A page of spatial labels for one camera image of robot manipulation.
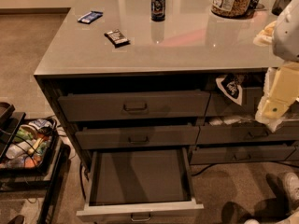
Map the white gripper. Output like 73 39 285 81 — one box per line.
262 62 299 119

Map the grey drawer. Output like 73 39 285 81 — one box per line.
205 86 299 118
75 124 199 149
197 122 299 145
190 145 295 165
58 91 209 121
77 147 204 224

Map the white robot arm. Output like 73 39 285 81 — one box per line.
262 0 299 119

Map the clear plastic bag in drawer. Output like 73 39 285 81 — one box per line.
207 115 255 126

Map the grey drawer cabinet island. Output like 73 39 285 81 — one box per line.
35 0 298 165

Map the large clear nut jar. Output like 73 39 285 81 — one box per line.
211 0 250 18

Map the blue soda can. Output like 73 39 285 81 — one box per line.
151 0 165 21

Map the dark snack bar packet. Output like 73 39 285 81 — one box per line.
104 29 130 48

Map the blue snack wrapper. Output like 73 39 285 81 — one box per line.
78 11 103 24

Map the black tray of items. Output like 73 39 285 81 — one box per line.
0 118 58 173

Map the black floor cable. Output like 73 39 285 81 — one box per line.
78 161 92 201

